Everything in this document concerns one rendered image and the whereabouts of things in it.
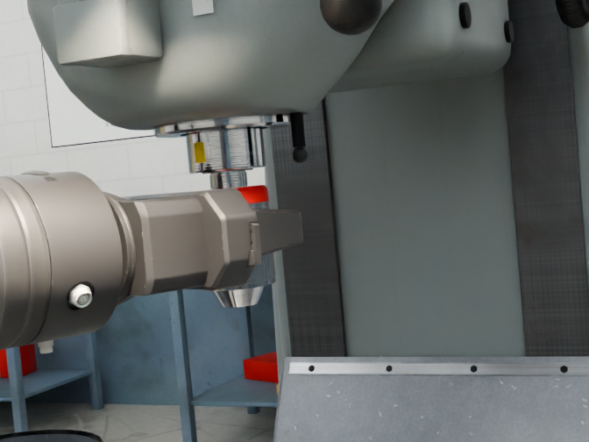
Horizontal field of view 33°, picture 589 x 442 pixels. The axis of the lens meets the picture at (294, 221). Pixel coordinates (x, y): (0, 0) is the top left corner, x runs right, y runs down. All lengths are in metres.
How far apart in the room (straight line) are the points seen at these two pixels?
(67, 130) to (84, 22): 5.49
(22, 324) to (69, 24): 0.15
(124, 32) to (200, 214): 0.11
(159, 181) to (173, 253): 5.11
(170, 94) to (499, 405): 0.51
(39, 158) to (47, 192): 5.63
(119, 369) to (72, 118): 1.49
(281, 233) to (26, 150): 5.62
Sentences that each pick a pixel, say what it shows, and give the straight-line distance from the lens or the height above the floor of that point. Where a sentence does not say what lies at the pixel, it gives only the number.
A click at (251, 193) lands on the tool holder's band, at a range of 0.60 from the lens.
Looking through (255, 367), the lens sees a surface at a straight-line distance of 5.07.
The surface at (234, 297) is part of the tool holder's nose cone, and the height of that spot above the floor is 1.20.
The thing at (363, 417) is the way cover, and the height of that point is 1.03.
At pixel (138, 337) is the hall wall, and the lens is 5.84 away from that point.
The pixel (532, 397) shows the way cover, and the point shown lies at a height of 1.05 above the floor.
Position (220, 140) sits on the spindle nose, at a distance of 0.59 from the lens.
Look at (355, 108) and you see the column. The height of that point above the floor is 1.33.
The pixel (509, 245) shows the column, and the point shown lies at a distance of 0.94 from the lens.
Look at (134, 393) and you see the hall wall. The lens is 5.93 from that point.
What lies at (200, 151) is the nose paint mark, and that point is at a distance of 0.60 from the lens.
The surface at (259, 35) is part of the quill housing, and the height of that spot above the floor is 1.35.
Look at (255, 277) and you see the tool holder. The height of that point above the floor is 1.21.
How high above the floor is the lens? 1.28
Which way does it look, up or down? 3 degrees down
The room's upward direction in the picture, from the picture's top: 5 degrees counter-clockwise
